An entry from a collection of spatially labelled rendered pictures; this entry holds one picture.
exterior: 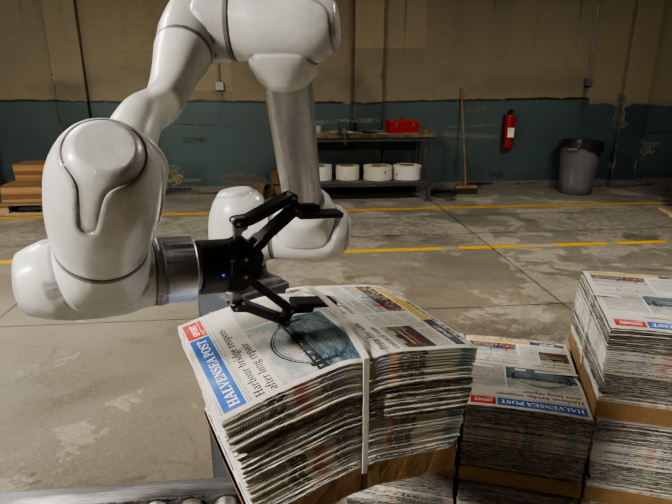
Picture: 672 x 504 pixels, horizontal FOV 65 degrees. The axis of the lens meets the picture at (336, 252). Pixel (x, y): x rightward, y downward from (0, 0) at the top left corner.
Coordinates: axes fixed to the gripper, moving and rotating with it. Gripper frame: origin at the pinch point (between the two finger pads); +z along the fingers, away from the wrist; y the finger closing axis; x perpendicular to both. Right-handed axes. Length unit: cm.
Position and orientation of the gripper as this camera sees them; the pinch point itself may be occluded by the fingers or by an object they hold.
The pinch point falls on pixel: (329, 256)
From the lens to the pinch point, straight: 80.6
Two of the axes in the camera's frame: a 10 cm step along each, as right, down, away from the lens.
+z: 8.8, -0.7, 4.6
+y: -0.8, 9.5, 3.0
